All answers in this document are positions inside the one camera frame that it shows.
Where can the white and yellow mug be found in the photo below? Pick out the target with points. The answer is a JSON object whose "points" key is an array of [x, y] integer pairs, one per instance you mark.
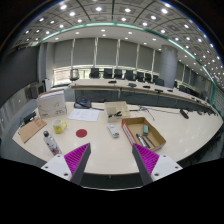
{"points": [[58, 126]]}

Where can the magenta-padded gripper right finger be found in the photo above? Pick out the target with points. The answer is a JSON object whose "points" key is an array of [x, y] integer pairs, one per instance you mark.
{"points": [[147, 157]]}

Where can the black clip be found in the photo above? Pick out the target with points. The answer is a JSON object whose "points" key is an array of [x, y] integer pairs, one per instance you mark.
{"points": [[115, 114]]}

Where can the black marker pen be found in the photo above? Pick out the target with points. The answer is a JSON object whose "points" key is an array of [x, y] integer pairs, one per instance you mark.
{"points": [[141, 140]]}

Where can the brown paper envelope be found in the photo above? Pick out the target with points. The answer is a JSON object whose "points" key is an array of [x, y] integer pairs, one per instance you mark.
{"points": [[30, 130]]}

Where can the clear bottle with white label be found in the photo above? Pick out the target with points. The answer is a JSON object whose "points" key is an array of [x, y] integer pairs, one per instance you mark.
{"points": [[52, 144]]}

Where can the black desk microphone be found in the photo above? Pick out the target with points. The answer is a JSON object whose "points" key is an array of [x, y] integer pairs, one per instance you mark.
{"points": [[184, 113]]}

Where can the round ceiling lights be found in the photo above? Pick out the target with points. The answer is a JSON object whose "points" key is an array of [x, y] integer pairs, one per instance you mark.
{"points": [[99, 9]]}

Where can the small open white box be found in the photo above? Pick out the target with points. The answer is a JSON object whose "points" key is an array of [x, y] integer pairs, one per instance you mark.
{"points": [[115, 107]]}

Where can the flat round red coaster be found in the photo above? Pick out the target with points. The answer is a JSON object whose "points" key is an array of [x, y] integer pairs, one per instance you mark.
{"points": [[81, 133]]}

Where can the white power strip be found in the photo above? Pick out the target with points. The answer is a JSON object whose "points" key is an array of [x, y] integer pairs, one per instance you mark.
{"points": [[113, 130]]}

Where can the black power adapter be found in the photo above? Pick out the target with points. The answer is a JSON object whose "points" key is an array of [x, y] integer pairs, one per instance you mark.
{"points": [[27, 117]]}

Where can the white paper ream box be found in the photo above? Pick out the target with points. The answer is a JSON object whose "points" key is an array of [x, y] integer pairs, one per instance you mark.
{"points": [[51, 104]]}

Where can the row of black office chairs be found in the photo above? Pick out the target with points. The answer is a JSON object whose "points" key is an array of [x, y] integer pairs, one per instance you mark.
{"points": [[107, 73]]}

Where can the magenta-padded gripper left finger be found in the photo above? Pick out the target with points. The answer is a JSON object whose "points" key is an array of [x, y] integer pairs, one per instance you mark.
{"points": [[77, 156]]}

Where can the cardboard box with red side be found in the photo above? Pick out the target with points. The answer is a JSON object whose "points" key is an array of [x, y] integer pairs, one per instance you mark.
{"points": [[136, 126]]}

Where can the grey-green eraser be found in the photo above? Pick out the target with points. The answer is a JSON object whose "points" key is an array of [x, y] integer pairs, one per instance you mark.
{"points": [[145, 129]]}

